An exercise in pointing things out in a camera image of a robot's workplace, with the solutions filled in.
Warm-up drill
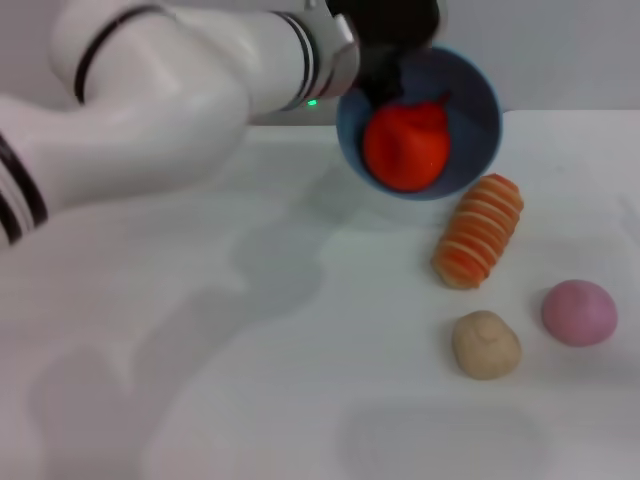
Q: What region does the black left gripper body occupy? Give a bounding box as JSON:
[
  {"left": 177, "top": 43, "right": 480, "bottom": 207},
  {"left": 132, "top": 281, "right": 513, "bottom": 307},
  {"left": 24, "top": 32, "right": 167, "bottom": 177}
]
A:
[{"left": 326, "top": 0, "right": 449, "bottom": 102}]

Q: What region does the orange plush fruit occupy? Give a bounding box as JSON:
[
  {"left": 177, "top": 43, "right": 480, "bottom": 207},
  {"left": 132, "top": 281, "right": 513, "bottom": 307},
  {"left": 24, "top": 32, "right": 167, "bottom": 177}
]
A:
[{"left": 362, "top": 89, "right": 453, "bottom": 193}]

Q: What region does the blue bowl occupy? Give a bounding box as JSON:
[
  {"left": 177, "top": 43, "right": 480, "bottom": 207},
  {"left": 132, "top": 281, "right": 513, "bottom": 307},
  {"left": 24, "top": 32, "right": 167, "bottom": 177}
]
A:
[{"left": 335, "top": 45, "right": 503, "bottom": 203}]

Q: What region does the orange striped bread roll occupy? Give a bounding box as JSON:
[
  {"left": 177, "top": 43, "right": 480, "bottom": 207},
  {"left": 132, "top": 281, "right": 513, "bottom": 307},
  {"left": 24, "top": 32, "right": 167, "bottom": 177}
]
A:
[{"left": 430, "top": 172, "right": 526, "bottom": 291}]

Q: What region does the beige bun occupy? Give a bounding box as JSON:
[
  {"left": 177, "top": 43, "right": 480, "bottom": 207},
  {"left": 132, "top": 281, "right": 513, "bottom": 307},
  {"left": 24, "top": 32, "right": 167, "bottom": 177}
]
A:
[{"left": 452, "top": 309, "right": 523, "bottom": 381}]

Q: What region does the pink bun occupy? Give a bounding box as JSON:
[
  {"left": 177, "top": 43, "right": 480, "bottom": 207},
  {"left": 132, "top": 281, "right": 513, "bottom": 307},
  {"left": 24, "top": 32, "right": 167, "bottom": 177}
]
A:
[{"left": 540, "top": 278, "right": 619, "bottom": 348}]

